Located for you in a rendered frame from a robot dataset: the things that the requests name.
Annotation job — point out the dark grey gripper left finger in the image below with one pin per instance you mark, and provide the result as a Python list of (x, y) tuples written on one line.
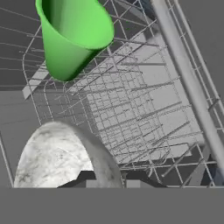
[(84, 176)]

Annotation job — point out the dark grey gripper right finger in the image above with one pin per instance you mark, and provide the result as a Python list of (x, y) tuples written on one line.
[(145, 179)]

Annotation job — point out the white marble bowl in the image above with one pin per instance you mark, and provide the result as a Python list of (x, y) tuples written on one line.
[(52, 157)]

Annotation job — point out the grey dishwasher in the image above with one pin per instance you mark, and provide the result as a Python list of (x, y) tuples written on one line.
[(186, 75)]

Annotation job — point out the green plastic cup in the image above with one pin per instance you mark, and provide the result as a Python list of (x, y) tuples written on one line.
[(73, 38)]

